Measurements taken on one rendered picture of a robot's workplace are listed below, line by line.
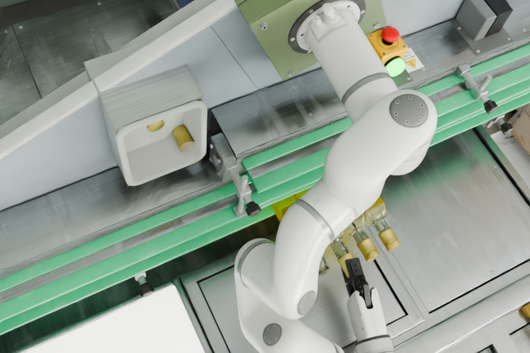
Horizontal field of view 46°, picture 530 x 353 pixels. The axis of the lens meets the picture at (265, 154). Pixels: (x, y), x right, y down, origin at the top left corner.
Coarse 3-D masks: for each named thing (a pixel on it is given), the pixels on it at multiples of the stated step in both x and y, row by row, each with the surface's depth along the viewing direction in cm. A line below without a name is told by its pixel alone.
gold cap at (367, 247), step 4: (364, 240) 137; (368, 240) 137; (356, 244) 138; (360, 244) 137; (364, 244) 137; (368, 244) 137; (372, 244) 137; (360, 248) 137; (364, 248) 137; (368, 248) 136; (372, 248) 136; (376, 248) 137; (364, 252) 136; (368, 252) 136; (372, 252) 136; (376, 252) 136; (364, 256) 137; (368, 256) 136; (372, 256) 136; (376, 256) 137; (368, 260) 136
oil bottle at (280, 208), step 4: (292, 196) 139; (296, 196) 139; (284, 200) 138; (288, 200) 138; (292, 200) 139; (296, 200) 139; (272, 204) 141; (276, 204) 138; (280, 204) 138; (284, 204) 138; (288, 204) 138; (292, 204) 138; (272, 208) 143; (276, 208) 140; (280, 208) 138; (284, 208) 138; (288, 208) 138; (276, 212) 141; (280, 212) 138; (284, 212) 137; (280, 216) 139; (280, 220) 140
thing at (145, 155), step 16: (176, 112) 111; (192, 112) 121; (128, 128) 108; (144, 128) 125; (192, 128) 126; (128, 144) 127; (144, 144) 130; (160, 144) 131; (176, 144) 131; (192, 144) 131; (128, 160) 128; (144, 160) 129; (160, 160) 129; (176, 160) 130; (192, 160) 130; (128, 176) 123; (144, 176) 128
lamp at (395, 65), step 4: (396, 56) 137; (400, 56) 139; (388, 60) 137; (392, 60) 137; (396, 60) 137; (400, 60) 137; (384, 64) 138; (388, 64) 137; (392, 64) 137; (396, 64) 137; (400, 64) 137; (404, 64) 138; (388, 68) 138; (392, 68) 137; (396, 68) 137; (400, 68) 137; (404, 68) 138; (392, 72) 138; (396, 72) 138; (400, 72) 139
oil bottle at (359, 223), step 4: (360, 216) 138; (364, 216) 139; (356, 220) 138; (360, 220) 138; (364, 220) 139; (352, 224) 138; (356, 224) 138; (360, 224) 138; (364, 224) 139; (348, 228) 138; (352, 228) 138; (356, 228) 138; (360, 228) 139; (344, 232) 140; (348, 232) 139; (352, 232) 139
